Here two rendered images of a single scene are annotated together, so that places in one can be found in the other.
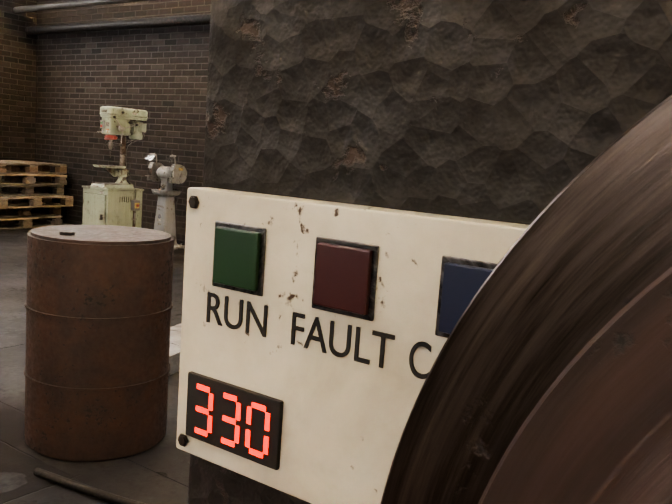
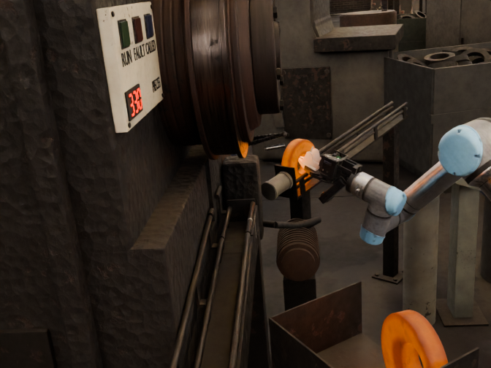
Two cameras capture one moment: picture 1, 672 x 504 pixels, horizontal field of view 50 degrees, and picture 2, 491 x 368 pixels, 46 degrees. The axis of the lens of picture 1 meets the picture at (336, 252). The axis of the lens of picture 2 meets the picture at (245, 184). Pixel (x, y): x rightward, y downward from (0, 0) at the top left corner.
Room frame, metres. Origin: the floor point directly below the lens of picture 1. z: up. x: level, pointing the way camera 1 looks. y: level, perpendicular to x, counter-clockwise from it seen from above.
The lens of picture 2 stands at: (0.73, 0.93, 1.26)
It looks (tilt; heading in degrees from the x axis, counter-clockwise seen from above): 19 degrees down; 241
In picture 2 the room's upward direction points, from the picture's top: 5 degrees counter-clockwise
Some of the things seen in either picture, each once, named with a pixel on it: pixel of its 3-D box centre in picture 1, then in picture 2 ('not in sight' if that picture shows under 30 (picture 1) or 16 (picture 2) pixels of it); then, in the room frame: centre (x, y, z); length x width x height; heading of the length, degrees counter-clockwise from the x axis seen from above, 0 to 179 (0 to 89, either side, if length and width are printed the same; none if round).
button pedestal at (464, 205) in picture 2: not in sight; (462, 239); (-0.87, -0.38, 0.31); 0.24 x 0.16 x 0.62; 56
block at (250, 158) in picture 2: not in sight; (242, 198); (0.00, -0.43, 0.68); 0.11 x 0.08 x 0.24; 146
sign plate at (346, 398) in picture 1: (347, 360); (135, 60); (0.40, -0.01, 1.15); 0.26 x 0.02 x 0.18; 56
